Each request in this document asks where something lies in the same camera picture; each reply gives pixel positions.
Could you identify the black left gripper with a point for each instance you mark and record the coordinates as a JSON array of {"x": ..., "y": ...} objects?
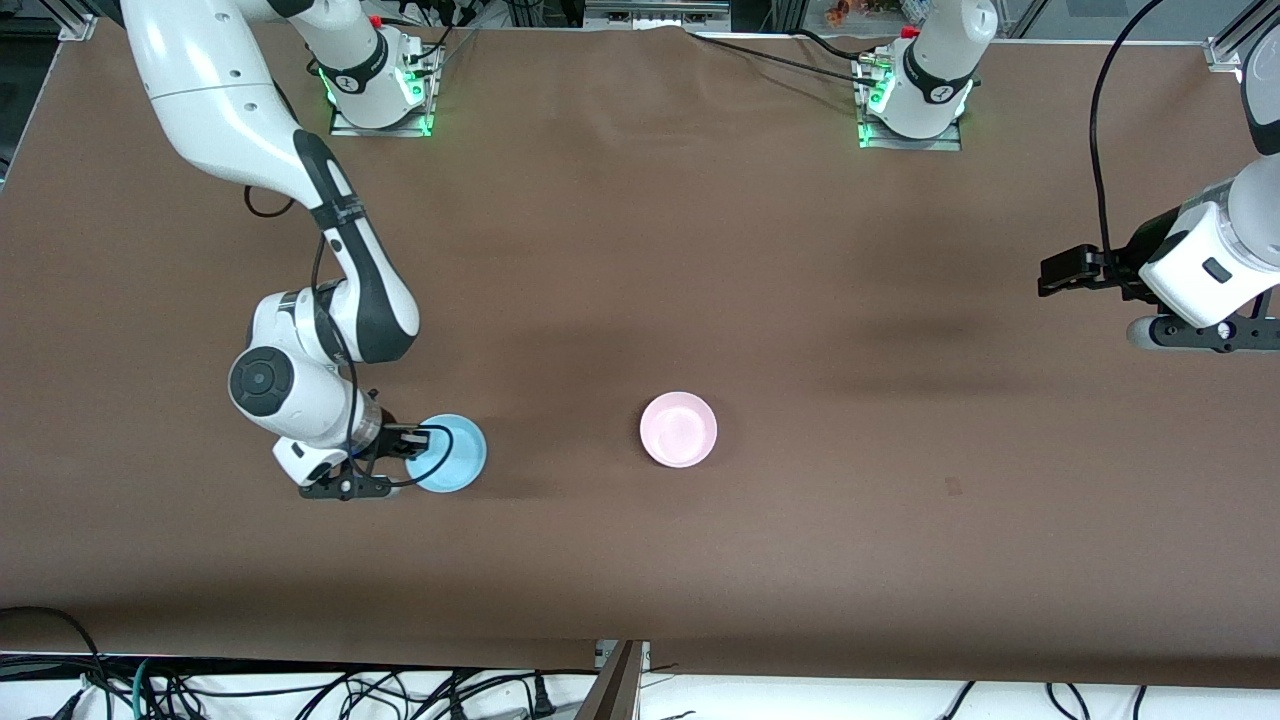
[{"x": 1143, "y": 253}]

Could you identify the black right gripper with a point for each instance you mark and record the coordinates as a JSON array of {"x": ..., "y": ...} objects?
[{"x": 392, "y": 440}]

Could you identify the blue plastic bowl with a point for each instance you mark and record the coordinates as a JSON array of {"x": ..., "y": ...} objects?
[{"x": 468, "y": 450}]

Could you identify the pink plastic bowl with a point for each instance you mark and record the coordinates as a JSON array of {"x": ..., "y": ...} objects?
[{"x": 678, "y": 425}]

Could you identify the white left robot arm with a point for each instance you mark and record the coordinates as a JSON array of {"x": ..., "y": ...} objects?
[{"x": 940, "y": 60}]

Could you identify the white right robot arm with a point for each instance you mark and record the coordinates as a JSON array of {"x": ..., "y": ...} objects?
[{"x": 200, "y": 80}]

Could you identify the black power plug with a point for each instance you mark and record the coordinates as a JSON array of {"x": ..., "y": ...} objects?
[{"x": 542, "y": 700}]

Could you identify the brown table cover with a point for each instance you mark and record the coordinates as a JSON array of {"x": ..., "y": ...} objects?
[{"x": 640, "y": 250}]

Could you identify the small orange object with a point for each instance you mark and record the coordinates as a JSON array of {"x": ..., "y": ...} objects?
[{"x": 842, "y": 12}]

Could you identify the grey metal box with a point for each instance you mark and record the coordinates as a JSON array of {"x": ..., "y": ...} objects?
[{"x": 655, "y": 12}]

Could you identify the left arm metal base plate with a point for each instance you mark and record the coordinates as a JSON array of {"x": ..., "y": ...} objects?
[{"x": 940, "y": 144}]

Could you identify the aluminium frame corner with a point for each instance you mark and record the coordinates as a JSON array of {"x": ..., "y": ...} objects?
[
  {"x": 1225, "y": 52},
  {"x": 78, "y": 27}
]

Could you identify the grey metal frame post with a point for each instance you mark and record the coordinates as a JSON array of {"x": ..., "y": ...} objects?
[{"x": 615, "y": 690}]

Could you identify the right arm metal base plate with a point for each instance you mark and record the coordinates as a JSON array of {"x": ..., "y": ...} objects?
[{"x": 345, "y": 128}]

